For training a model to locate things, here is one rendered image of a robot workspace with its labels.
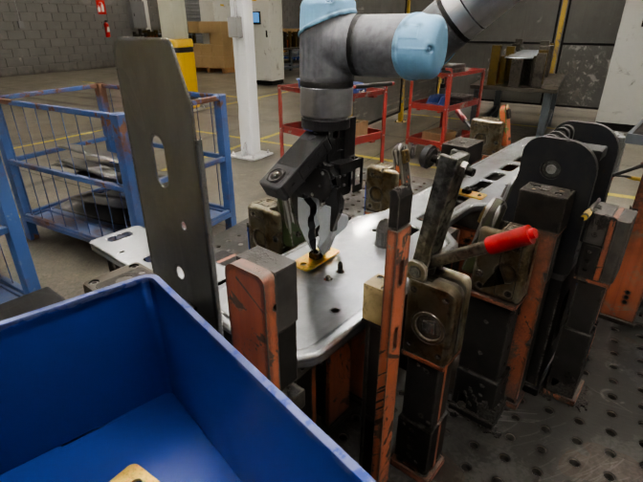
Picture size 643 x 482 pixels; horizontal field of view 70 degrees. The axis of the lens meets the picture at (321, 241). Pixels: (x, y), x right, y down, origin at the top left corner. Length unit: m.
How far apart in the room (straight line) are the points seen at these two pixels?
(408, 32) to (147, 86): 0.30
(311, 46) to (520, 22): 7.80
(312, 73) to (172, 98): 0.26
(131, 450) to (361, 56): 0.49
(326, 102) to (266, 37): 10.66
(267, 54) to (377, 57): 10.72
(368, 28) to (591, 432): 0.77
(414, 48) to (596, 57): 7.73
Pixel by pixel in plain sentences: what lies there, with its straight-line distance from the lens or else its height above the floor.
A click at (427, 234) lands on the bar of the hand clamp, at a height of 1.11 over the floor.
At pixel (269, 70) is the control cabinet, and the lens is 11.31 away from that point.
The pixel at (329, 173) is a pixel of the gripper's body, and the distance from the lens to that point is 0.66.
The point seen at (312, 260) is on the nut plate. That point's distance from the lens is 0.73.
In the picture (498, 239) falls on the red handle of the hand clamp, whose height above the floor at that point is 1.13.
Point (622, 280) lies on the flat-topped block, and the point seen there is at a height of 0.81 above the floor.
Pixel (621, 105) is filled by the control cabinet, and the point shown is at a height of 0.34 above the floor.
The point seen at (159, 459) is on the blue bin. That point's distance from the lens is 0.43.
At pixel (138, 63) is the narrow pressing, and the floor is 1.32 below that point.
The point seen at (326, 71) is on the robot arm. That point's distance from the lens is 0.64.
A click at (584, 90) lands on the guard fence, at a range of 8.33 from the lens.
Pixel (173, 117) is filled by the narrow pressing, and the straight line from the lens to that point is 0.44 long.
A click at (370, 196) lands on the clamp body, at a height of 0.97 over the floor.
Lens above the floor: 1.35
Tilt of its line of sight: 26 degrees down
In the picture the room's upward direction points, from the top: straight up
